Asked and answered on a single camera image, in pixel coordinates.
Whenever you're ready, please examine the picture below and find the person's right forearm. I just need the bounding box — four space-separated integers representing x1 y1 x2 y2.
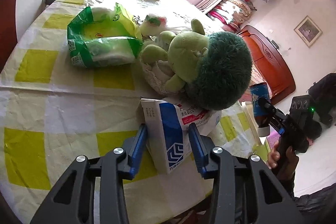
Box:
273 161 298 198

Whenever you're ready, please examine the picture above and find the yellow checked tablecloth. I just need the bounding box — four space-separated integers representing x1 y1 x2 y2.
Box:
0 0 265 214

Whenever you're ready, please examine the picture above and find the small white plush toy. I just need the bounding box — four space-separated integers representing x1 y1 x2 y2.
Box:
139 13 168 37

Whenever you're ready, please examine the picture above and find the blue flower print bottle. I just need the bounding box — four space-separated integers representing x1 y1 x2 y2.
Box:
249 83 272 136

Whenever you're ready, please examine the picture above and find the person's right hand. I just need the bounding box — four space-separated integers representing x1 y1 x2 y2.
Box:
267 146 300 170

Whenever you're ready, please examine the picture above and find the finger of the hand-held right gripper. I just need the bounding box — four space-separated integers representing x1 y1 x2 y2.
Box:
268 116 286 136
259 97 285 119

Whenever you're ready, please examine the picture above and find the red wooden headboard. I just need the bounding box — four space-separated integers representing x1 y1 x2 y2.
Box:
238 25 296 105

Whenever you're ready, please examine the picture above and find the dark bag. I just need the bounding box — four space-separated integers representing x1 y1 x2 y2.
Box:
308 73 336 128

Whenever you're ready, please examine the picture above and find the framed wall picture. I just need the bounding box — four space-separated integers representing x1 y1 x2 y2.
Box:
294 16 323 48

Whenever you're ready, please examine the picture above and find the white blue medicine box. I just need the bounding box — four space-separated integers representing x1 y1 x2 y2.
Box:
136 98 222 175

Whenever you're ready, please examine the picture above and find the green plastic tissue bag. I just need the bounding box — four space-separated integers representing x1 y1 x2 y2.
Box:
67 3 143 69

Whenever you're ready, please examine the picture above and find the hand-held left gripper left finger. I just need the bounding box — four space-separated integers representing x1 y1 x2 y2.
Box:
30 124 149 224

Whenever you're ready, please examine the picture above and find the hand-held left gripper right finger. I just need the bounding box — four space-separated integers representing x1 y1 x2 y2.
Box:
188 124 302 224

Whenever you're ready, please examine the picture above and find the stack of folded quilts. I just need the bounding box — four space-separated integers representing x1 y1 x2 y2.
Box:
207 0 255 31

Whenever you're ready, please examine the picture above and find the green plush toy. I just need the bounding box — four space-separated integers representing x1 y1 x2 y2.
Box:
140 19 254 111

